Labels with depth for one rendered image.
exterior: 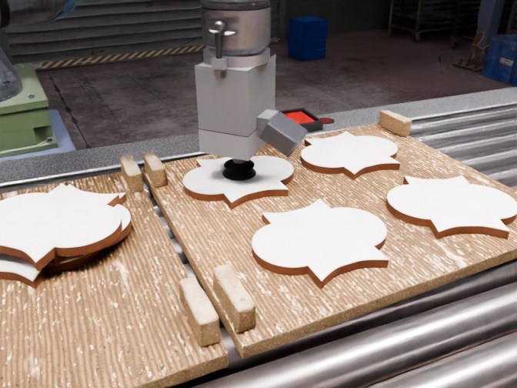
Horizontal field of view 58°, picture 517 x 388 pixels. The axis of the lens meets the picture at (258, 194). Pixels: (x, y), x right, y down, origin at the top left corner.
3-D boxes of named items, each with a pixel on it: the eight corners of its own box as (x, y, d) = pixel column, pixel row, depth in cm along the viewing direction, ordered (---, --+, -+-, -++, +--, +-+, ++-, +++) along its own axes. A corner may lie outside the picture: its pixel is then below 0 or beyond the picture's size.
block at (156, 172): (143, 170, 63) (141, 151, 62) (156, 167, 64) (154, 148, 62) (154, 189, 58) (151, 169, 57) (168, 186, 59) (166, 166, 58)
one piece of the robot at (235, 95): (292, 39, 44) (287, 189, 52) (320, 24, 51) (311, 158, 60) (183, 30, 48) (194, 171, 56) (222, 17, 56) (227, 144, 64)
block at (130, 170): (121, 175, 62) (118, 155, 61) (135, 172, 63) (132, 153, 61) (130, 195, 57) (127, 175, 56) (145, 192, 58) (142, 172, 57)
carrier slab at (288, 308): (142, 177, 65) (141, 166, 64) (381, 130, 80) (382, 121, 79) (242, 361, 37) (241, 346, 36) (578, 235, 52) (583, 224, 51)
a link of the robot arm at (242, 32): (281, 3, 52) (251, 14, 45) (280, 45, 54) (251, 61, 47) (220, -1, 54) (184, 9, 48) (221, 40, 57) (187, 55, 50)
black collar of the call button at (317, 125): (265, 121, 85) (265, 112, 84) (303, 115, 87) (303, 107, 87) (282, 136, 79) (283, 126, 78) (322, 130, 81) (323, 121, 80)
